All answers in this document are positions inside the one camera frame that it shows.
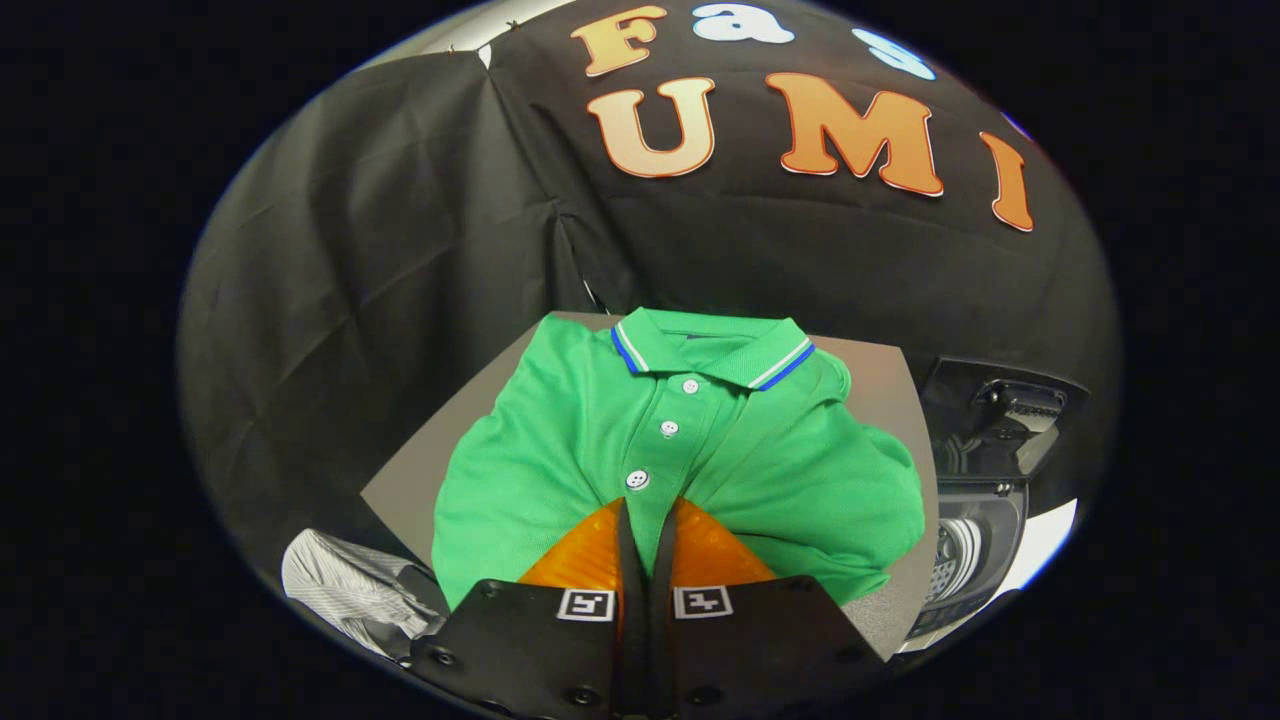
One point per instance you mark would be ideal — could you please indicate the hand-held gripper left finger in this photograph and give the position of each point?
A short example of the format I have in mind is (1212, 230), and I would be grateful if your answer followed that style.
(630, 600)

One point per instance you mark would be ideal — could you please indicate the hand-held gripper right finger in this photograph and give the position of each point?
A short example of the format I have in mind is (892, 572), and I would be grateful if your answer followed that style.
(665, 600)

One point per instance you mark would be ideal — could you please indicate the green polo shirt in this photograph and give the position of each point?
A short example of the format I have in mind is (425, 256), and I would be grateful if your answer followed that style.
(800, 480)

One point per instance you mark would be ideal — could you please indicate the grey striped shirt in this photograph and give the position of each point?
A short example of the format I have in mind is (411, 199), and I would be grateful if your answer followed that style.
(350, 585)

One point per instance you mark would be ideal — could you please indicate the grey top-load washing machine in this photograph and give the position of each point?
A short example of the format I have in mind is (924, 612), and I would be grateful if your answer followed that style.
(985, 540)

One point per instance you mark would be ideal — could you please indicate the dark transparent washing machine lid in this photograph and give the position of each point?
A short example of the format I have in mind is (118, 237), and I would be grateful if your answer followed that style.
(1000, 420)

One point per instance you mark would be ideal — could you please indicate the grey cabinet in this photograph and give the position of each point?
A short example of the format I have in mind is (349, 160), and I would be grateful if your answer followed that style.
(880, 390)

